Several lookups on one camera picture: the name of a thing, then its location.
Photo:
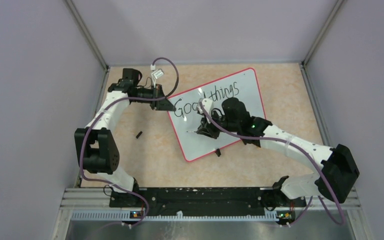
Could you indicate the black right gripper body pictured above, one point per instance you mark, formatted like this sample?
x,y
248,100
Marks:
x,y
213,130

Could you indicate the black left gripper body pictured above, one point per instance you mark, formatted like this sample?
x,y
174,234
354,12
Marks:
x,y
155,92

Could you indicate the black marker cap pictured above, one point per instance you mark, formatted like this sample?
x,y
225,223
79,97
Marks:
x,y
139,134

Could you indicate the pink framed whiteboard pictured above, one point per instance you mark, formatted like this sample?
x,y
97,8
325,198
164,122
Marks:
x,y
186,119

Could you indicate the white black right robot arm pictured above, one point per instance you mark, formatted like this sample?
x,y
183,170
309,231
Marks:
x,y
334,170

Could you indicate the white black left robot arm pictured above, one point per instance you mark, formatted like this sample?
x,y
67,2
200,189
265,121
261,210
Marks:
x,y
96,148

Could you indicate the black whiteboard clip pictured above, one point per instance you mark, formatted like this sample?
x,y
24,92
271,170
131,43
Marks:
x,y
218,152

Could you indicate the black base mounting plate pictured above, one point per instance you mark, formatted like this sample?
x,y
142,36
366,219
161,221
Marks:
x,y
206,201

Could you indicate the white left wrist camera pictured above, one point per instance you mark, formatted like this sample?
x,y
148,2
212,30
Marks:
x,y
155,74

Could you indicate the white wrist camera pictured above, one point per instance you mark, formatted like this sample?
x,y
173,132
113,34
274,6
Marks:
x,y
205,105
155,74

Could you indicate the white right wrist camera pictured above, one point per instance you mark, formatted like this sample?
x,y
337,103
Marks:
x,y
205,105

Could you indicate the aluminium frame rail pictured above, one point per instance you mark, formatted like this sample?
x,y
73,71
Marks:
x,y
297,223

